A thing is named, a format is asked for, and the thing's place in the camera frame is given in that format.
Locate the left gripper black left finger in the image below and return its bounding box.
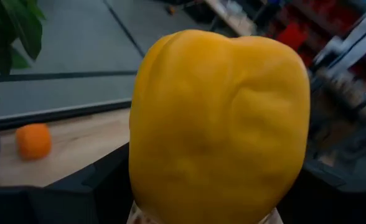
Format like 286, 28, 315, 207
0, 142, 134, 224

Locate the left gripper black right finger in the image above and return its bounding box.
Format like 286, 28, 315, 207
276, 158, 366, 224

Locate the yellow bell pepper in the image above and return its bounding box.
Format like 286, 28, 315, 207
128, 29, 311, 224

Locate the orange fruit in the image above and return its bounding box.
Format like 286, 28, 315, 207
16, 123, 52, 161

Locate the green potted plant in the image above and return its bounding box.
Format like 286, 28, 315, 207
0, 0, 46, 184

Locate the storage shelf with bins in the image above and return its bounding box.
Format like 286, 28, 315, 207
263, 0, 366, 75

